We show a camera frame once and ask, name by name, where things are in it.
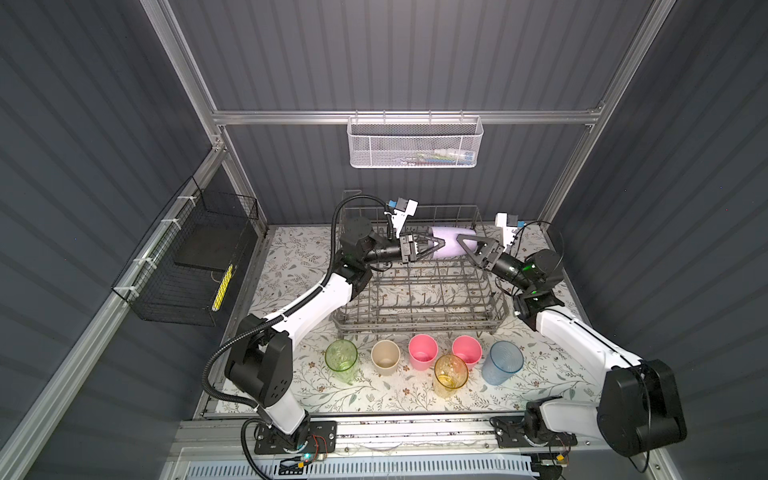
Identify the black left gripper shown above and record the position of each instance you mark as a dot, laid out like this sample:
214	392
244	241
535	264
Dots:
408	248

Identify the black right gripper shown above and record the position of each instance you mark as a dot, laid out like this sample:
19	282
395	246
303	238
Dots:
488	254

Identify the lilac plastic cup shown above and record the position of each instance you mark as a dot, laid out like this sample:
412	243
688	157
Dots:
451	249

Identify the pink plastic cup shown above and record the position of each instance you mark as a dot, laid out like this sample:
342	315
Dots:
469	349
423	350

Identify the blue transparent cup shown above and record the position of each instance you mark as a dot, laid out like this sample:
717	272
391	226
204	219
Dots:
503	360

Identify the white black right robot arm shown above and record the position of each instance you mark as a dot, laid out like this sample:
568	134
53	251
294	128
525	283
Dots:
639	408

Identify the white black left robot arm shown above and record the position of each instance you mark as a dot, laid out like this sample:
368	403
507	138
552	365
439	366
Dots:
260	363

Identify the items in white basket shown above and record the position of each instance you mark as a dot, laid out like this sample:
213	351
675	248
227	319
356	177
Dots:
440	157

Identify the beige plastic cup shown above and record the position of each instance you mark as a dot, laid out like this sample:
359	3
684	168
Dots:
385	356

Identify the yellow transparent cup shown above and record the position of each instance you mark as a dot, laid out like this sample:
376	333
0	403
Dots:
450	374

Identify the green transparent cup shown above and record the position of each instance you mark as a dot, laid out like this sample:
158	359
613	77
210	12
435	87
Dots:
341	358

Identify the floral table mat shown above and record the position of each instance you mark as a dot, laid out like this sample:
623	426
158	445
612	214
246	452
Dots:
297	257

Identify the yellow scrub brush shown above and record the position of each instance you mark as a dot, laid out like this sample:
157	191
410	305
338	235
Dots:
222	289

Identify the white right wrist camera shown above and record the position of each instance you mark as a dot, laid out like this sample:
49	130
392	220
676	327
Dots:
510	226

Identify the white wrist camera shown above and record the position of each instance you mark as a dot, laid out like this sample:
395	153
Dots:
510	226
399	211

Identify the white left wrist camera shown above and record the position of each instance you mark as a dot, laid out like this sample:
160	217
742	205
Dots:
399	211

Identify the grey wire dish rack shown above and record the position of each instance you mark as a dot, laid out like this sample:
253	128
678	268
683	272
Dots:
433	295

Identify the white mesh wall basket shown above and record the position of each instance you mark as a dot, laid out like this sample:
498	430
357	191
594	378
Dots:
378	142

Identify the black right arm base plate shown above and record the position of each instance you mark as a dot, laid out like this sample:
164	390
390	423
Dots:
521	431

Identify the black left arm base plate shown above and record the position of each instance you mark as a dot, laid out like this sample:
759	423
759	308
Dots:
313	436

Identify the black wire wall basket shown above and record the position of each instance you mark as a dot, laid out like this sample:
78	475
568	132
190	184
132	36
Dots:
174	277

